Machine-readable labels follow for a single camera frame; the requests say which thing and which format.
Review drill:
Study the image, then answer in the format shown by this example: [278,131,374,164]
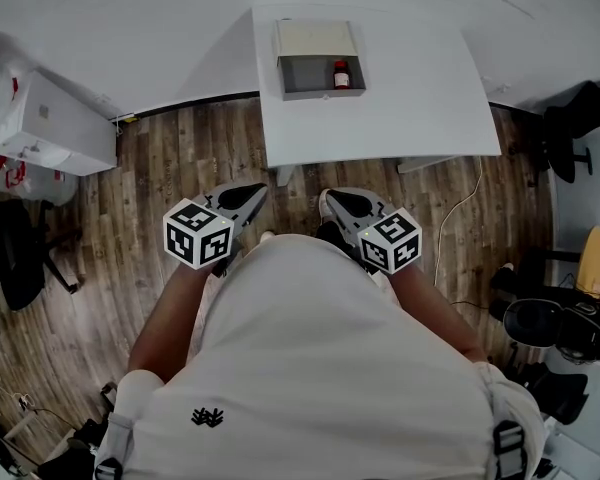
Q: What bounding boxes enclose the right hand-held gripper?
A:
[325,186,425,276]

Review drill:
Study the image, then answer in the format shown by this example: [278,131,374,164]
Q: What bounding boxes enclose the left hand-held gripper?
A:
[162,182,270,278]

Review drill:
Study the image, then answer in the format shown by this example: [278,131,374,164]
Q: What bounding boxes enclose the red-capped dark bottle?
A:
[332,59,352,91]

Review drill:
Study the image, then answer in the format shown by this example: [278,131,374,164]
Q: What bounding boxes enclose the beige lidded storage box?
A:
[272,17,369,103]

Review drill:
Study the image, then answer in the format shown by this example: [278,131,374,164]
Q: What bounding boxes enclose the person's right forearm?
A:
[387,262,489,365]

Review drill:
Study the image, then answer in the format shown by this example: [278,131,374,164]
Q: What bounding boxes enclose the person's left forearm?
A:
[128,260,222,384]

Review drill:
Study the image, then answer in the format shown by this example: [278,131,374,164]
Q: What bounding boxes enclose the person's black trousers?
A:
[313,219,355,258]

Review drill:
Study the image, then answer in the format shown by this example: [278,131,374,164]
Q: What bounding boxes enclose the white table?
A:
[251,5,505,188]

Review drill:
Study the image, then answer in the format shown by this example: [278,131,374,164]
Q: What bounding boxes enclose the person's white T-shirt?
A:
[94,232,547,480]

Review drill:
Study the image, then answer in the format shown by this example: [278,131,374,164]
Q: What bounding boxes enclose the black round seat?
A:
[501,296,567,353]

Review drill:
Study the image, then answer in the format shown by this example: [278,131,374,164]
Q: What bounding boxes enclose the black office chair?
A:
[538,79,600,185]
[0,187,85,313]

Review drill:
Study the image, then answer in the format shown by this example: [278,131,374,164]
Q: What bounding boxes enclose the yellow wooden board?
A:
[577,225,600,295]

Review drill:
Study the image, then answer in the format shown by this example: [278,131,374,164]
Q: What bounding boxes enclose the black equipment bag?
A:
[553,299,600,368]

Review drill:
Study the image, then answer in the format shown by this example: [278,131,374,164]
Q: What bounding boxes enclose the clear plastic bag red print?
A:
[0,27,82,205]

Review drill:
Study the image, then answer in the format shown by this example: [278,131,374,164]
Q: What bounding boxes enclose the white floor cable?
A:
[433,154,484,288]

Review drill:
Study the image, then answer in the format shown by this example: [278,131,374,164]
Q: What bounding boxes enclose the black floor cable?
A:
[448,298,506,311]

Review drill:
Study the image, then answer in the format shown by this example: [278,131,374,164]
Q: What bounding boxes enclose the grey shoulder strap with buckle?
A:
[491,416,530,480]
[93,411,135,480]

